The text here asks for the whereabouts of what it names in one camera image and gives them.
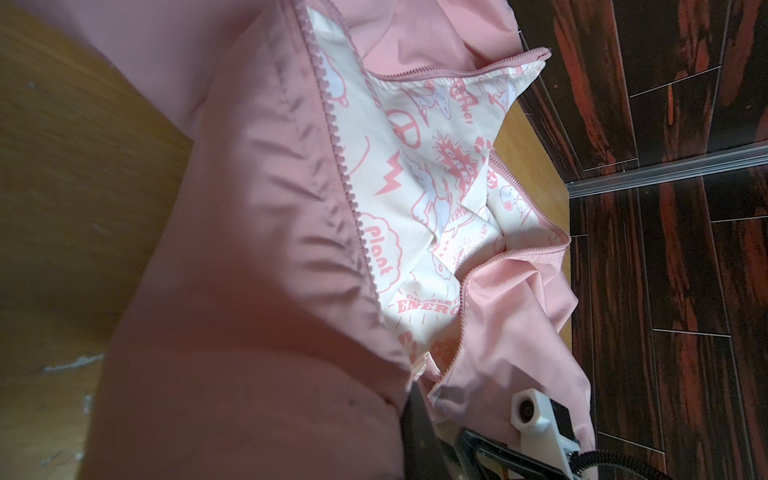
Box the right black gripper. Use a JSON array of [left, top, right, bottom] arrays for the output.
[[453, 428, 558, 480]]

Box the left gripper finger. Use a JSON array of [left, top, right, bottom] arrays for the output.
[[400, 382, 450, 480]]

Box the pink zip-up jacket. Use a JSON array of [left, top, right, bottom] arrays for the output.
[[23, 1, 595, 479]]

